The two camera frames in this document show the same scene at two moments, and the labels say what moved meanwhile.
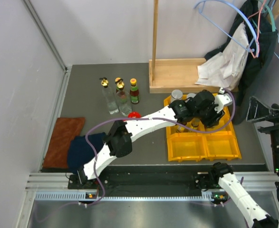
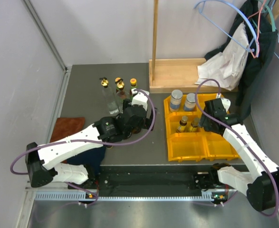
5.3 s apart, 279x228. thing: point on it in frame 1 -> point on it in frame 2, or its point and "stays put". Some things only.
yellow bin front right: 222,145 stays put
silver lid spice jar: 177,94 stays put
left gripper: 216,114 -> 148,123
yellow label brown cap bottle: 195,122 stays put
